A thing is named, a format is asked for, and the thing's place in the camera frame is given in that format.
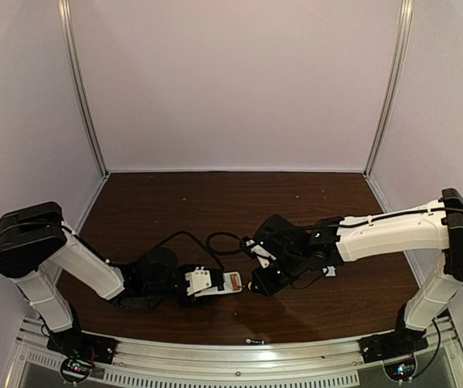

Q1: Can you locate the white remote control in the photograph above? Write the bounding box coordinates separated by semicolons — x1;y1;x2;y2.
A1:
196;272;242;298

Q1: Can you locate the white battery cover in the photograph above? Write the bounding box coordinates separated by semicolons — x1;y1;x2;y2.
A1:
322;266;336;277

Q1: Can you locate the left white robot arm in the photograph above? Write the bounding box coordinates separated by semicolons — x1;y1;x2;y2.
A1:
0;201;226;334

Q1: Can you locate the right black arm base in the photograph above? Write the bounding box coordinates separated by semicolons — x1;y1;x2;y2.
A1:
358;329;428;383

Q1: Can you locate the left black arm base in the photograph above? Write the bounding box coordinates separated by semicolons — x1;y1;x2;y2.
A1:
47;329;117;385

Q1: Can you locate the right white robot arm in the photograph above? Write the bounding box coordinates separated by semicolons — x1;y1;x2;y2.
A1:
246;188;463;336

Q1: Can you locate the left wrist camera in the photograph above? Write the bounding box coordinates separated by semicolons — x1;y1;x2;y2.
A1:
184;267;212;296

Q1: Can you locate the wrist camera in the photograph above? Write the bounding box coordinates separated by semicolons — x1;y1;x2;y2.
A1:
184;267;212;296
245;239;276;268

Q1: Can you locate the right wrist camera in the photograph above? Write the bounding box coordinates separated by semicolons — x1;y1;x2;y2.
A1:
245;239;276;268

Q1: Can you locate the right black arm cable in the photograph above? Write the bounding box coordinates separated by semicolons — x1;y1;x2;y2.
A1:
206;230;252;255

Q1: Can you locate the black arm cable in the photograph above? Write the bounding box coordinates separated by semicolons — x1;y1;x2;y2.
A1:
206;230;252;255
158;230;226;270

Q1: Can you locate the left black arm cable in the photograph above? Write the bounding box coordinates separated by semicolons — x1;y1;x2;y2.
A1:
158;230;226;270

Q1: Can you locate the front aluminium table rail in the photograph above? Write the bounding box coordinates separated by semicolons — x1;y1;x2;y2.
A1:
8;318;463;388

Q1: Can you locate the left aluminium frame post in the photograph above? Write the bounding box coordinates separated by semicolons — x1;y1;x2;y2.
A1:
57;0;109;178

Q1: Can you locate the aluminium frame post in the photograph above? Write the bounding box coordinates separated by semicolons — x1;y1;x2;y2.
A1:
57;0;109;178
364;0;414;179

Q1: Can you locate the right aluminium frame post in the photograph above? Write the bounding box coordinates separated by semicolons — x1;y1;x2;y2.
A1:
364;0;414;179

